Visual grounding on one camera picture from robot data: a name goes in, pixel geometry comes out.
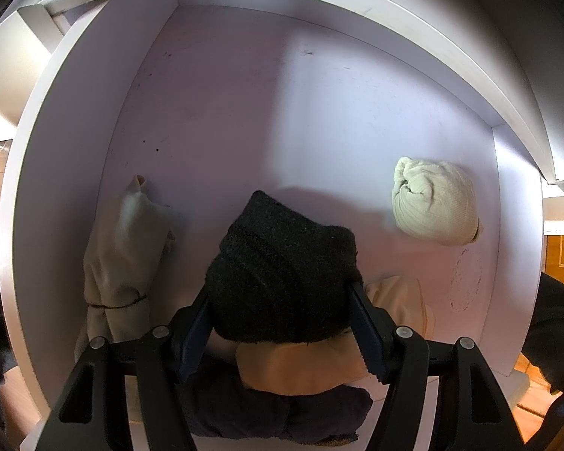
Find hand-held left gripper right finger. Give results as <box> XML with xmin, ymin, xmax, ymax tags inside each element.
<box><xmin>349</xmin><ymin>282</ymin><xmax>527</xmax><ymax>451</ymax></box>

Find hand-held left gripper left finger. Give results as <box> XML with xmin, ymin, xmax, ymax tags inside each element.
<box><xmin>35</xmin><ymin>286</ymin><xmax>213</xmax><ymax>451</ymax></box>

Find navy blue garment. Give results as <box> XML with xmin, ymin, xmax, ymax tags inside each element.
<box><xmin>178</xmin><ymin>352</ymin><xmax>374</xmax><ymax>445</ymax></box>

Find black knitted hat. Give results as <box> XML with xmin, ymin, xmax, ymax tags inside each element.
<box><xmin>204</xmin><ymin>190</ymin><xmax>363</xmax><ymax>345</ymax></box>

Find white drawer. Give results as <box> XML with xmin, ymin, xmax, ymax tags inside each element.
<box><xmin>0</xmin><ymin>0</ymin><xmax>564</xmax><ymax>451</ymax></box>

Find beige yellow garment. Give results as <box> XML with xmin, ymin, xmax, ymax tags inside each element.
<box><xmin>235</xmin><ymin>275</ymin><xmax>437</xmax><ymax>395</ymax></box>

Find pale beige tied garment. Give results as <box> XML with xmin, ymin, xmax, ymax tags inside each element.
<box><xmin>74</xmin><ymin>175</ymin><xmax>177</xmax><ymax>368</ymax></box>

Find pale green knitted garment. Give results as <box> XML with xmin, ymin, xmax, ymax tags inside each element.
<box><xmin>391</xmin><ymin>156</ymin><xmax>484</xmax><ymax>246</ymax></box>

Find person's black trousers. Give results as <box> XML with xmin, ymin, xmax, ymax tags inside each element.
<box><xmin>0</xmin><ymin>202</ymin><xmax>564</xmax><ymax>433</ymax></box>

